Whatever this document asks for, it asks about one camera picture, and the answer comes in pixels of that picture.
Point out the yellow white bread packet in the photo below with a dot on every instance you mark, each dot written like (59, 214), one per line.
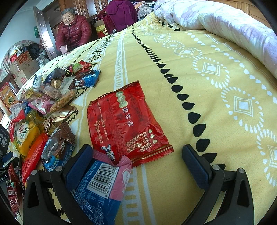
(27, 129)

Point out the orange long snack packet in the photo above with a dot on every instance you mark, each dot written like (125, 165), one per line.
(33, 156)

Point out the lower cardboard box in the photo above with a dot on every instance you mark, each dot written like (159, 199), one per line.
(26, 73)

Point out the dark blue wafer packet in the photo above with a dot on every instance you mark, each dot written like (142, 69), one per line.
(85, 80)

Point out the pink white snack packet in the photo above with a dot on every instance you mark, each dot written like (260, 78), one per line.
(42, 104)

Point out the cardboard box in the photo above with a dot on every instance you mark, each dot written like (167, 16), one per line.
(26, 73)
(20, 63)

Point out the red foil snack packet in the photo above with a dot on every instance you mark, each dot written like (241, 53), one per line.
(121, 124)

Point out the black box white icons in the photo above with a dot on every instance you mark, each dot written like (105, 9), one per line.
(4, 141)

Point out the gold foil snack packet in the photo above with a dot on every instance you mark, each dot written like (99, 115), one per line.
(54, 119)

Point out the blue pink barcode packet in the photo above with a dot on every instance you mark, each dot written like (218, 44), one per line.
(101, 189)

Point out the red orange tall box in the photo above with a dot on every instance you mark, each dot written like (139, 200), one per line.
(7, 99)

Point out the lavender white quilt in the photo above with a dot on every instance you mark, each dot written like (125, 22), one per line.
(225, 21)

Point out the upper cardboard box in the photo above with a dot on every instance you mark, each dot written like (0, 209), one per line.
(20, 63)

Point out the yellow patterned bed sheet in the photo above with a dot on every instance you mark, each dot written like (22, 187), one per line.
(204, 91)

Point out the brown chocolate snack packet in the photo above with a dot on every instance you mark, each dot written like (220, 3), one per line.
(59, 147)

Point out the maroon coat on chair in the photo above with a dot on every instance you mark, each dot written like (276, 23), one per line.
(119, 15)

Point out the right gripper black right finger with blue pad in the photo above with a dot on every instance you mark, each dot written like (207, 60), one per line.
(209, 178)

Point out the elderly woman red jacket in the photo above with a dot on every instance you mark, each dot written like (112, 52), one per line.
(73, 31)

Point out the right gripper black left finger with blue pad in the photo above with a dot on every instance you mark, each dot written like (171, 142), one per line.
(68, 179)

